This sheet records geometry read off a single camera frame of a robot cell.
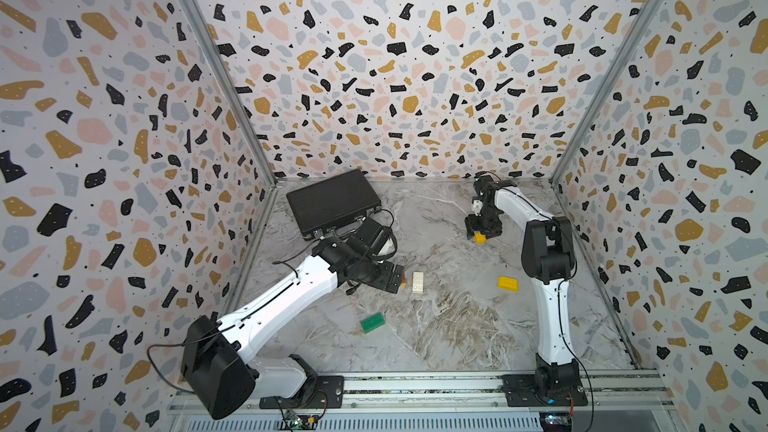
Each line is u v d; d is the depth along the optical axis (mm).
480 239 1028
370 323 853
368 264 588
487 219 923
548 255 627
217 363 378
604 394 748
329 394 732
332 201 1105
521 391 731
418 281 922
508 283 920
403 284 931
